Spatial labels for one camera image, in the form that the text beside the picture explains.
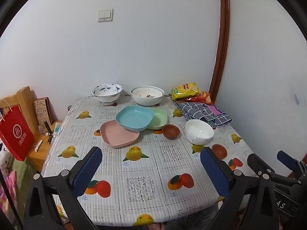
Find small brown bowl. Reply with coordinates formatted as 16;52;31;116
162;124;180;140
211;144;228;160

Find pink square plate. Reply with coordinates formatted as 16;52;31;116
100;120;140;148

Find red paper bag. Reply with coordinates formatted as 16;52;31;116
0;99;34;162

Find yellow chips bag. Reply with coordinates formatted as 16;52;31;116
171;83;201;101

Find green square plate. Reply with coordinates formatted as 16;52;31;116
140;108;168;130

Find floral pink bedding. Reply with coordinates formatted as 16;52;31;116
0;144;27;223

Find brown wooden door frame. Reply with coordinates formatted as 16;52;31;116
208;0;230;104

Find blue and white patterned bowl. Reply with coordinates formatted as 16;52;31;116
91;83;123;106

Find grey checked folded cloth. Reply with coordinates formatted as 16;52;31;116
176;102;233;128

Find white wall light switch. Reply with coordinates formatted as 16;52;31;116
97;9;114;23

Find red chips bag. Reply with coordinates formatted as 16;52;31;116
182;91;213;105

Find white and teal box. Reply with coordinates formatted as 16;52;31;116
51;122;63;137

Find wooden side table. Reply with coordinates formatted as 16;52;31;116
25;120;64;173

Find white bowl plain inside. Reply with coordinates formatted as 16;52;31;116
185;119;214;146

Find fruit printed tablecloth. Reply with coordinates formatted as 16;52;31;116
41;95;262;227

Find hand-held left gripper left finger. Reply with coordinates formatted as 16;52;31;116
23;146;103;230

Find large white bowl red print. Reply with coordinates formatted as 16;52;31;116
130;85;165;107

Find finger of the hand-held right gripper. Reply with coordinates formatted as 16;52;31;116
276;150;307;185
247;153;265;176

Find patterned book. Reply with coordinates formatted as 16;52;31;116
33;97;53;127

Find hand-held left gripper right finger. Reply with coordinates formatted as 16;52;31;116
200;147;280;230

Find blue square plate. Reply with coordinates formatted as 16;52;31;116
115;105;154;132

